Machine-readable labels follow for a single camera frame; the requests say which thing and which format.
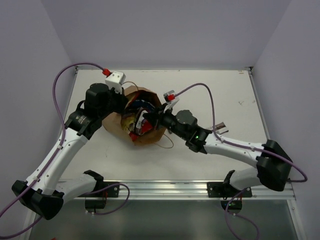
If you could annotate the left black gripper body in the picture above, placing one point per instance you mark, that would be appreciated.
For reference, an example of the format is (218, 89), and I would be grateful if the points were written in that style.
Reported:
(120, 100)

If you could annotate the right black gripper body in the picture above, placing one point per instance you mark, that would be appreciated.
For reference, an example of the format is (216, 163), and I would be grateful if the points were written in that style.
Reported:
(167, 120)

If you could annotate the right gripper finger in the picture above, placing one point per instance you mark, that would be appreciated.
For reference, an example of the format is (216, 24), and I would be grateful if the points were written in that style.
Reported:
(153, 119)
(161, 109)

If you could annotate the brown purple chocolate bar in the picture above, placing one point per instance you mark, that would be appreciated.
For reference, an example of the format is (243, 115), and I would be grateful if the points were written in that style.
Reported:
(139, 121)

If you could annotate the brown paper bag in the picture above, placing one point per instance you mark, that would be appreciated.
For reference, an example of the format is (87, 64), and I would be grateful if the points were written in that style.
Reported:
(112, 123)

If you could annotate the dark chocolate bar wrapper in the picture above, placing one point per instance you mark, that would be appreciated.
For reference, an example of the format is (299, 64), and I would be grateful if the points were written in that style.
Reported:
(219, 128)

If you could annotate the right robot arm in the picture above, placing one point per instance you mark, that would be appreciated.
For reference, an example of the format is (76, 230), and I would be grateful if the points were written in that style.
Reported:
(269, 165)

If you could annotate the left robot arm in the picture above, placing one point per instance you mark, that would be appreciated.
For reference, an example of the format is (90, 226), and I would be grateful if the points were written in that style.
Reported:
(42, 192)

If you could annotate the red chip bag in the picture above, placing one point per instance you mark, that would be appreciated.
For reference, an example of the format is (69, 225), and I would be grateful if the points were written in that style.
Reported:
(146, 127)

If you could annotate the blue snack bag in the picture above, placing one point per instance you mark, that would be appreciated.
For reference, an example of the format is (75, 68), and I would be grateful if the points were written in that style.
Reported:
(139, 103)

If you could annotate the yellow chip bag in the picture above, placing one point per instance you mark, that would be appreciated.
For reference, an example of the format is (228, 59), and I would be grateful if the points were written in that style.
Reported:
(128, 124)

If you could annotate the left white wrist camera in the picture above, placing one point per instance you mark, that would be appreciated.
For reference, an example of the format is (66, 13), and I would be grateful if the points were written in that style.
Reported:
(115, 80)

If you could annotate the aluminium front rail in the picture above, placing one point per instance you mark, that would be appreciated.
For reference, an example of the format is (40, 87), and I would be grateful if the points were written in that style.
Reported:
(196, 190)

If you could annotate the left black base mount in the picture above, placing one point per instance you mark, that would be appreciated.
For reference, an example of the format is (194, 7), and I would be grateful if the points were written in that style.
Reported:
(110, 190)

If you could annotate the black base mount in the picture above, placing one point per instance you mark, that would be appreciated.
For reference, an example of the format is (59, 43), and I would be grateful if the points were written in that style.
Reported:
(220, 190)
(110, 190)

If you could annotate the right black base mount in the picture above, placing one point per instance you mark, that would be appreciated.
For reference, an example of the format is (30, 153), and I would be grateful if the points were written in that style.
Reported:
(220, 190)

